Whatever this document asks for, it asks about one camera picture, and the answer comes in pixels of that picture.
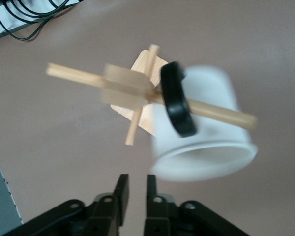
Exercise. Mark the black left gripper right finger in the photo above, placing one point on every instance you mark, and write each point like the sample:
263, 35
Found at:
157, 214

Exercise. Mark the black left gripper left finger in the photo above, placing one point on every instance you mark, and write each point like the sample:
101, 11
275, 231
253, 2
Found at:
118, 209

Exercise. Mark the wooden cup rack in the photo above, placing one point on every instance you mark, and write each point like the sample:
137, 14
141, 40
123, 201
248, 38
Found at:
123, 81

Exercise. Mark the brown table mat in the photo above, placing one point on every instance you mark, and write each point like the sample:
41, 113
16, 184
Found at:
51, 123

